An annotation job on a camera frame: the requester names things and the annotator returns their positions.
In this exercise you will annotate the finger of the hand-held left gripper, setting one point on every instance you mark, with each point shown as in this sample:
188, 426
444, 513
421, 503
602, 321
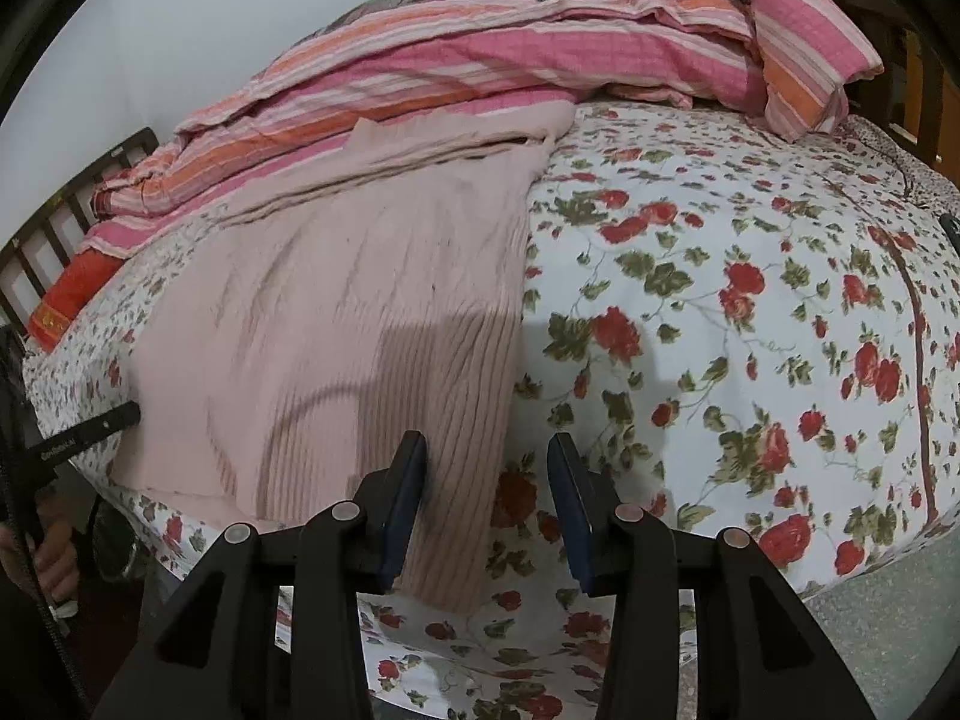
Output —
109, 424

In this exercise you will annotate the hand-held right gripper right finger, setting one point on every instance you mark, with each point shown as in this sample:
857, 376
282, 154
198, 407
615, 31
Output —
574, 517

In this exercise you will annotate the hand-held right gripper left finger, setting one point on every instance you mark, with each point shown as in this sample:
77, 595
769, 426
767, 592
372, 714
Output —
401, 517

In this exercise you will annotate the pale pink knit sweater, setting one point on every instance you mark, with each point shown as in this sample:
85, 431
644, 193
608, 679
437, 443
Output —
337, 300

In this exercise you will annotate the person's left hand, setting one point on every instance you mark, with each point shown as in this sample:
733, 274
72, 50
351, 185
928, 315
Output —
60, 562

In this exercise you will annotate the red pillow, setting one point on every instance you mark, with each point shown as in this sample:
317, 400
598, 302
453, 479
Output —
71, 292

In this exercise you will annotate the floral bed sheet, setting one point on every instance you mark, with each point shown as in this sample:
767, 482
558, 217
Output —
750, 360

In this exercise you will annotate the dark wooden headboard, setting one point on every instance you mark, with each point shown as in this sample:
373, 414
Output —
142, 141

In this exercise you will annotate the pink orange striped quilt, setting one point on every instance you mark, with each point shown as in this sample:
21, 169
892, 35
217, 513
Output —
450, 60

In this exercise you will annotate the pink striped pillow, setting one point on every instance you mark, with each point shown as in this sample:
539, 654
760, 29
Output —
802, 37

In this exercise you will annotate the brown wooden headboard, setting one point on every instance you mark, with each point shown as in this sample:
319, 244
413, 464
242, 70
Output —
926, 90

